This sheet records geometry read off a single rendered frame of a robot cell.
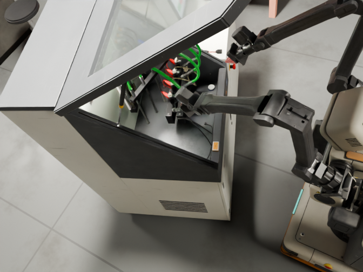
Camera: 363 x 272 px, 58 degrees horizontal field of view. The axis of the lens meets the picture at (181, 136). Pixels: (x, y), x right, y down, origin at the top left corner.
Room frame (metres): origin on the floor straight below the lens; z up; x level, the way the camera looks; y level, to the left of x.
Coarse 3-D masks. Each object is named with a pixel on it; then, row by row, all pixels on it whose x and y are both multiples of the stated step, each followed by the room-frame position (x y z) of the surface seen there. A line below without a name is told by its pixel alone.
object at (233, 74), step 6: (234, 24) 1.86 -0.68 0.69; (234, 30) 1.83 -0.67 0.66; (228, 36) 1.50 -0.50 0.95; (228, 42) 1.47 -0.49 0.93; (234, 42) 1.77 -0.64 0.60; (228, 48) 1.45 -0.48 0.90; (228, 66) 1.37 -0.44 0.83; (228, 72) 1.34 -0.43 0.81; (234, 72) 1.62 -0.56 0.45; (228, 78) 1.31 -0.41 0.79; (234, 78) 1.58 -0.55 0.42; (234, 84) 1.55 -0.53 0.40; (234, 90) 1.52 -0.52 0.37; (234, 96) 1.49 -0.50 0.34; (234, 114) 1.39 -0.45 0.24; (234, 120) 1.36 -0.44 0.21; (234, 126) 1.34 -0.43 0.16; (234, 132) 1.31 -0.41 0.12
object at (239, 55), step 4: (232, 44) 1.07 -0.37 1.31; (236, 44) 1.07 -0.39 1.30; (232, 48) 1.05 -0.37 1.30; (236, 48) 1.05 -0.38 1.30; (240, 48) 1.02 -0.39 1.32; (228, 52) 1.04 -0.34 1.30; (232, 52) 1.03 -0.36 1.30; (236, 52) 1.03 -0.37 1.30; (240, 52) 1.01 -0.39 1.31; (236, 56) 1.02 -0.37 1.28; (240, 56) 1.00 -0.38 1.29; (244, 56) 0.99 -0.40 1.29; (240, 60) 1.01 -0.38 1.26; (244, 60) 1.01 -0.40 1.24; (244, 64) 0.99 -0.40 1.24
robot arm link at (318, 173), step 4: (316, 160) 0.42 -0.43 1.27; (296, 164) 0.44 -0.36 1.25; (316, 164) 0.41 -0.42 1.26; (320, 164) 0.40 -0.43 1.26; (308, 168) 0.40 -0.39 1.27; (312, 168) 0.40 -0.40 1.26; (316, 168) 0.40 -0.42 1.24; (320, 168) 0.39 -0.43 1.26; (324, 168) 0.39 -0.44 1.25; (312, 172) 0.39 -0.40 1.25; (316, 172) 0.38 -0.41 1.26; (320, 172) 0.38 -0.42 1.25; (324, 172) 0.38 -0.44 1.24; (312, 176) 0.38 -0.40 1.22; (316, 176) 0.37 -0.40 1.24; (320, 176) 0.36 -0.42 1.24
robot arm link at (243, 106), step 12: (204, 96) 0.77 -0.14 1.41; (216, 96) 0.71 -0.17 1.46; (228, 96) 0.67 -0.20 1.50; (264, 96) 0.54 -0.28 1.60; (288, 96) 0.50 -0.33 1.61; (204, 108) 0.71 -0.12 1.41; (216, 108) 0.67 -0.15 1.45; (228, 108) 0.62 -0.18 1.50; (240, 108) 0.57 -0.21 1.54; (252, 108) 0.53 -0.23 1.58; (264, 120) 0.46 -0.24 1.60
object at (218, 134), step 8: (224, 72) 1.23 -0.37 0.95; (224, 80) 1.18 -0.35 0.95; (224, 88) 1.13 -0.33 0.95; (216, 120) 0.94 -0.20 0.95; (224, 120) 0.99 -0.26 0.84; (216, 128) 0.90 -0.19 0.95; (224, 128) 0.96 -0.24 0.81; (216, 136) 0.85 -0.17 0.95; (216, 152) 0.77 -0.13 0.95; (216, 160) 0.72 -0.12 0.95
